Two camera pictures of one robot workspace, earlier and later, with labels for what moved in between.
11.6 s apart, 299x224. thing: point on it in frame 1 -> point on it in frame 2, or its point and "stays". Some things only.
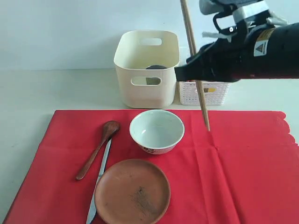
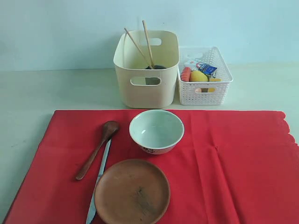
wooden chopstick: [184, 6] -> [148, 45]
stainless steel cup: [151, 80] stays
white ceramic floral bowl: [157, 131] stays
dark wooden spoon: [110, 128] stays
